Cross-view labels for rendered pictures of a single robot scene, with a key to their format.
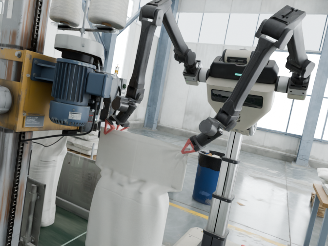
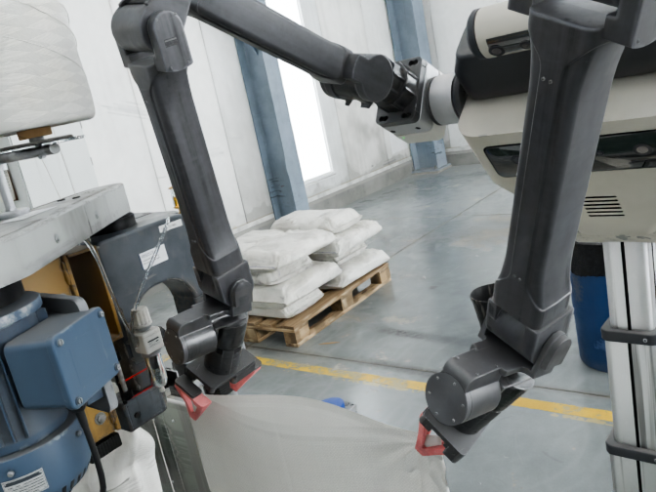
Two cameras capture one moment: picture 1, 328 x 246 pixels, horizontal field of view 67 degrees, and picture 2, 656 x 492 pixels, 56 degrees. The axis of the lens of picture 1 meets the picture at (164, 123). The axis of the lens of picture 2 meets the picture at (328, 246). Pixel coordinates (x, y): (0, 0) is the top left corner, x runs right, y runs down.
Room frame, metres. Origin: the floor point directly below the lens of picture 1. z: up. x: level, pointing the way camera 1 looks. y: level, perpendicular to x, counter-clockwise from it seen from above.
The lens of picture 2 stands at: (0.41, -0.23, 1.50)
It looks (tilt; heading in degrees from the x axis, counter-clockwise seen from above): 14 degrees down; 15
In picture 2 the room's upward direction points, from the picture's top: 12 degrees counter-clockwise
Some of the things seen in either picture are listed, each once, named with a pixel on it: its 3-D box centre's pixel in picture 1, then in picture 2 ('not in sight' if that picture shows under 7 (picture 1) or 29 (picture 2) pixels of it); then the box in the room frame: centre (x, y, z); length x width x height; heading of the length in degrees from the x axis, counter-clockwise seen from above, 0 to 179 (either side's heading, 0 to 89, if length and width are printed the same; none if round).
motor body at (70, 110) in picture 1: (72, 93); (7, 403); (1.00, 0.38, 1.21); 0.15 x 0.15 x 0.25
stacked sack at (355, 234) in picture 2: not in sight; (337, 238); (4.73, 0.86, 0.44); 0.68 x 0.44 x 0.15; 155
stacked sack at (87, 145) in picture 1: (94, 143); (291, 282); (4.17, 1.10, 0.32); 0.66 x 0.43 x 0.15; 157
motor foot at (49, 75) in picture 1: (52, 72); not in sight; (1.00, 0.47, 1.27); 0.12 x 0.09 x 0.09; 155
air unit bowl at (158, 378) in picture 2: (96, 115); (156, 369); (1.28, 0.35, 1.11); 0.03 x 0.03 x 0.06
